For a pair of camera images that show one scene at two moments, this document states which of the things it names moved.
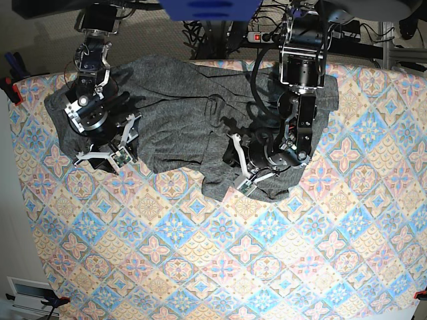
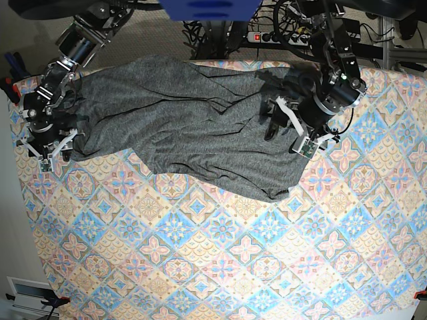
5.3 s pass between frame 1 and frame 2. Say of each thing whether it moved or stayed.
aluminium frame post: stayed
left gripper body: moved
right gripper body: moved
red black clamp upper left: stayed
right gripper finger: moved
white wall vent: stayed
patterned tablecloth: stayed
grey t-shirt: stayed
